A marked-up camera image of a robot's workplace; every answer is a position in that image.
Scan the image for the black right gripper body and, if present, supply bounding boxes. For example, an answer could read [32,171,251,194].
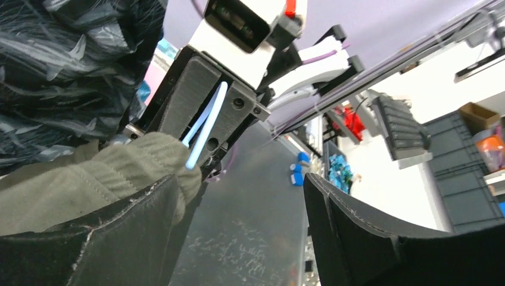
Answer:
[126,46,275,177]

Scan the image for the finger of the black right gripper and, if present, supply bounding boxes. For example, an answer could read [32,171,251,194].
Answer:
[158,56,221,138]
[197,81,256,166]

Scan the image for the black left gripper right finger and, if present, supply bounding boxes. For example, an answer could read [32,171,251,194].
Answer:
[304,173,504,285]

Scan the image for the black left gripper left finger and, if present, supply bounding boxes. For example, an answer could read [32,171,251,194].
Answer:
[1,176,205,285]

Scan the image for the blue wire hanger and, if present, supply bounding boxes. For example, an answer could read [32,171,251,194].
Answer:
[182,81,228,170]

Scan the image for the olive green shorts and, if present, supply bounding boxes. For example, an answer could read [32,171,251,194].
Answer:
[1,132,202,235]

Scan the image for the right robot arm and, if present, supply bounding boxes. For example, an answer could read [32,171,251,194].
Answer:
[123,21,363,175]

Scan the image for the blue shark print shorts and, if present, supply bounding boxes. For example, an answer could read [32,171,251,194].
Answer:
[136,80,151,102]

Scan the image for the black shark print shorts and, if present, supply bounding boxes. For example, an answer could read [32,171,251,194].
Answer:
[1,1,167,174]

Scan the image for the pink mat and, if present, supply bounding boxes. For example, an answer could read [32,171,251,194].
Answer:
[144,61,166,105]

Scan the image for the grey storage crate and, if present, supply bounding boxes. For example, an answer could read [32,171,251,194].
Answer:
[424,111,504,234]

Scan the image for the cardboard box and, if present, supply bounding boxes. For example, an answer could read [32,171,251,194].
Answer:
[459,102,501,135]

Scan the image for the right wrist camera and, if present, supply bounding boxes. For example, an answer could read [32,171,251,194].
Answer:
[188,0,308,89]

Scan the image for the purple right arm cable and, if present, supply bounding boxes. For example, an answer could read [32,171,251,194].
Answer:
[301,42,352,66]

